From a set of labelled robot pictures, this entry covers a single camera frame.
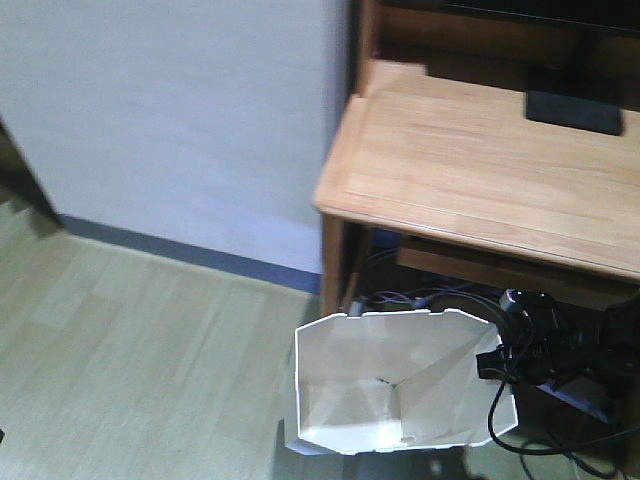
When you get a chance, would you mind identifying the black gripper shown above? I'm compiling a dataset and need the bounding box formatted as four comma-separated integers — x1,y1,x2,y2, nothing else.
476,307,571,385

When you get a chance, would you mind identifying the white plastic trash bin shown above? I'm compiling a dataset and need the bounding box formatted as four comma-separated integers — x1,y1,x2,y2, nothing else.
284,309,518,455

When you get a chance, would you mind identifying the wooden desk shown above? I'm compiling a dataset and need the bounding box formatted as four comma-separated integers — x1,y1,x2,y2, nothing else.
314,1,639,314

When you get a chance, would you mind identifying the black computer monitor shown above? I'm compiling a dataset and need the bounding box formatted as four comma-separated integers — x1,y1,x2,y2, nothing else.
439,0,640,137

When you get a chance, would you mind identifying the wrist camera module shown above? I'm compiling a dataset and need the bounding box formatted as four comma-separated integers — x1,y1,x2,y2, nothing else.
499,289,555,314

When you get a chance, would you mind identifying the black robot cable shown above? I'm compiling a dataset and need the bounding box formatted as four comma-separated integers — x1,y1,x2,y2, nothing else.
487,299,640,479

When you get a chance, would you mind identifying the white cable under desk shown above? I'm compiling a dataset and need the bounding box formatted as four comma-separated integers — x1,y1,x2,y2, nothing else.
349,287,451,316

